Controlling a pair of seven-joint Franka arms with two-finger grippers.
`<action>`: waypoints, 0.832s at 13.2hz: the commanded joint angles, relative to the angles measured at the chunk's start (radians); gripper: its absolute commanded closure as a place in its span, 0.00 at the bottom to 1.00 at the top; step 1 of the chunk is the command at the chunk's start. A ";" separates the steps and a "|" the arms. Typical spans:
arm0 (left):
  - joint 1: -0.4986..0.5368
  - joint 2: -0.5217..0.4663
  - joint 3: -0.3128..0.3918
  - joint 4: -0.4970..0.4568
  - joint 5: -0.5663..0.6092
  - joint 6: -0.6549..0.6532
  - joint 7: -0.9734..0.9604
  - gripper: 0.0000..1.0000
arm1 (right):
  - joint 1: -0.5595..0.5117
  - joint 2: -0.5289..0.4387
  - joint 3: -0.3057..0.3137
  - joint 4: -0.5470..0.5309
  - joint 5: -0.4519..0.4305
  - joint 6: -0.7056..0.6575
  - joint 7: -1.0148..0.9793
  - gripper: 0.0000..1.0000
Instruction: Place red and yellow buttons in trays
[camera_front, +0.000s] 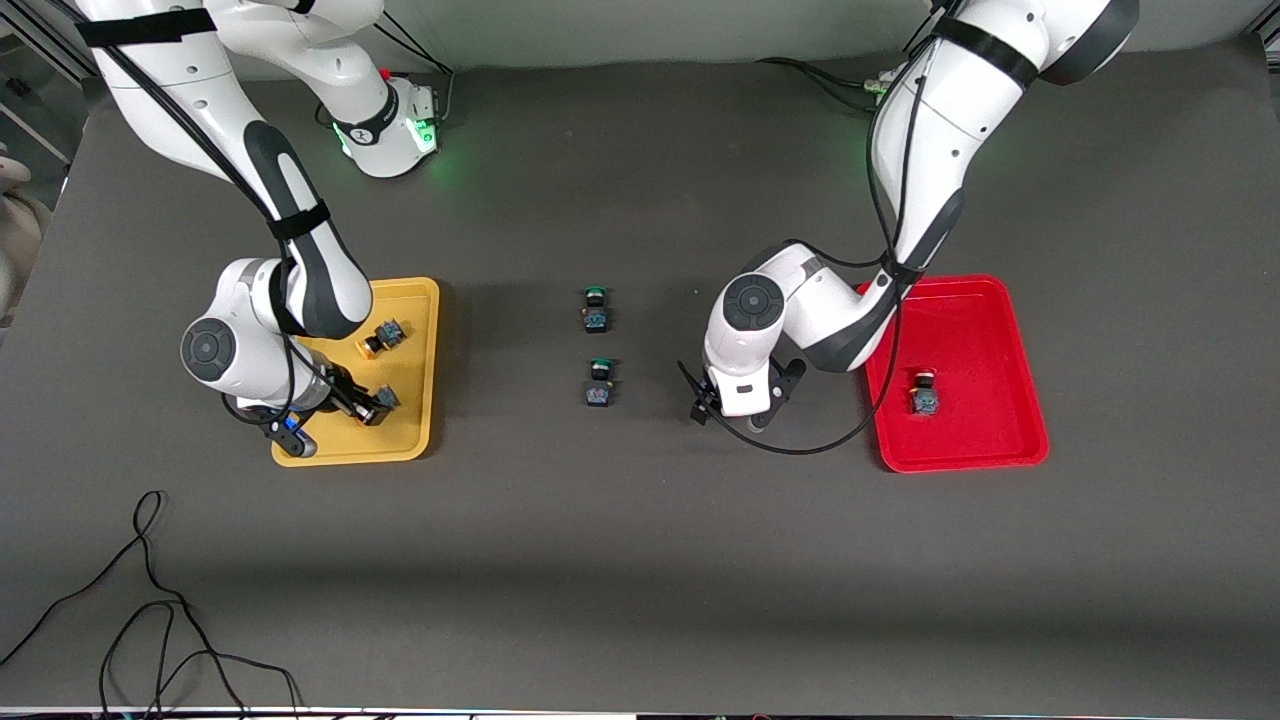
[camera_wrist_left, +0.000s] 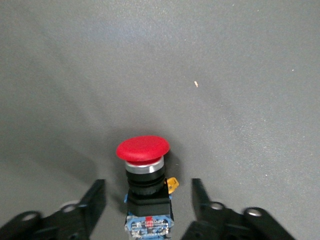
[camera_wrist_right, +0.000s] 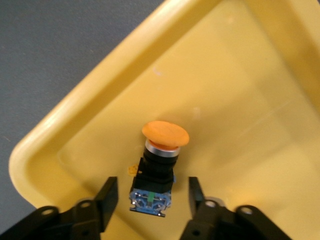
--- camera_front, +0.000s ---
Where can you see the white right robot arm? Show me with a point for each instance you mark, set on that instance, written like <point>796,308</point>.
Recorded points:
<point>240,340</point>

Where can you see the yellow plastic tray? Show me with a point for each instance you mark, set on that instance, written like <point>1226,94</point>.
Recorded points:
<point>420,440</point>

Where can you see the red plastic tray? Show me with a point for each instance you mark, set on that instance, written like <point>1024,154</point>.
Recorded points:
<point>950,440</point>

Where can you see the green push button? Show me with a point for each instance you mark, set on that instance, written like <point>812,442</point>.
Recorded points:
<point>599,392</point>
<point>597,318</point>

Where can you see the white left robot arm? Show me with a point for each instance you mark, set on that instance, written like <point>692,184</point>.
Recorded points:
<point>790,300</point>

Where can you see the aluminium frame rail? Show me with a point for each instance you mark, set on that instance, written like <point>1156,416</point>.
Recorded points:
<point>50,45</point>

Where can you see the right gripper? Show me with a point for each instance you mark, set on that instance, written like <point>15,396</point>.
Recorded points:
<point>345,395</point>

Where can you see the dark grey table mat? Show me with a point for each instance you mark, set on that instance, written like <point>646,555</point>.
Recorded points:
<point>640,550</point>

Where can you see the red push button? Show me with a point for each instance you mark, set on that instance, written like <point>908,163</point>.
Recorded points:
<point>925,400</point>

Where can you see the white rounded object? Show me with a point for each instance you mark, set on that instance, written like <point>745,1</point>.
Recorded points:
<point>15,230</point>

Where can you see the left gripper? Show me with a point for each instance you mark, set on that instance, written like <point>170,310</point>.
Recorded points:
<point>698,415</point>

